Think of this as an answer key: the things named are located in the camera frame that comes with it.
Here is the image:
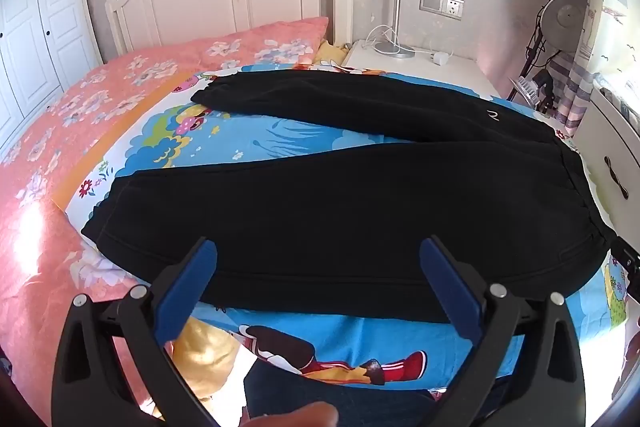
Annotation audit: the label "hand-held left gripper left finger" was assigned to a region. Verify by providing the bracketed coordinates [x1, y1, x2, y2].
[50, 237, 220, 427]

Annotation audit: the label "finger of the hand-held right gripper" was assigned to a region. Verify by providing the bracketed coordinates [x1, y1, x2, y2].
[610, 234, 640, 301]

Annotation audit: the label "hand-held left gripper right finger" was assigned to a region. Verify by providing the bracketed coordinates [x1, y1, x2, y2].
[419, 234, 587, 427]

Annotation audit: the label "black pants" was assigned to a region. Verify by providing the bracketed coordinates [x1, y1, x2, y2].
[81, 68, 613, 324]

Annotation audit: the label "person's left hand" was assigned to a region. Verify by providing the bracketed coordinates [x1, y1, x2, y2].
[249, 402, 341, 427]

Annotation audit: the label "white drawer cabinet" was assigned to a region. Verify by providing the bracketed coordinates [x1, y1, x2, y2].
[574, 84, 640, 229]

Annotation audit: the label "person's dark jeans legs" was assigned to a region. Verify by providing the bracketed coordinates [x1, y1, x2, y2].
[244, 347, 452, 427]

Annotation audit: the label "blue cartoon printed blanket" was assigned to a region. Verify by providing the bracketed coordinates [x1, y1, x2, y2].
[64, 56, 637, 390]

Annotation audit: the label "striped curtain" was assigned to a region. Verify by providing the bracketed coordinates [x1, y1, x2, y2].
[550, 0, 617, 138]

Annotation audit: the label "white nightstand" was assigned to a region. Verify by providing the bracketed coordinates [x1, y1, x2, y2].
[342, 39, 502, 100]

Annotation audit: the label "pink floral bedsheet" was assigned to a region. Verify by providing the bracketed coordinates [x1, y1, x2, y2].
[0, 46, 211, 380]

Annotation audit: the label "black stand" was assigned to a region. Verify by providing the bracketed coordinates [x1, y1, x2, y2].
[507, 4, 556, 104]

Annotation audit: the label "grey round desk lamp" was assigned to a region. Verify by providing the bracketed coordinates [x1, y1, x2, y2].
[542, 0, 589, 54]

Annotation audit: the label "pink floral pillow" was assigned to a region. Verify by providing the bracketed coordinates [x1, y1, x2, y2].
[192, 17, 330, 70]

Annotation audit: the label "yellow pillow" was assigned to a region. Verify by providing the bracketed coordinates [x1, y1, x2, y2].
[312, 39, 351, 68]

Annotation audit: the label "white wardrobe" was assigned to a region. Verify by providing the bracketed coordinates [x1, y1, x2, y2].
[0, 0, 104, 148]

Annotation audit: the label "white cable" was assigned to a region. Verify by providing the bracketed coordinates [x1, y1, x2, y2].
[365, 25, 441, 58]

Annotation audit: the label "wall socket panel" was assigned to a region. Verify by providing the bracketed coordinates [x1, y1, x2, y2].
[419, 0, 465, 22]

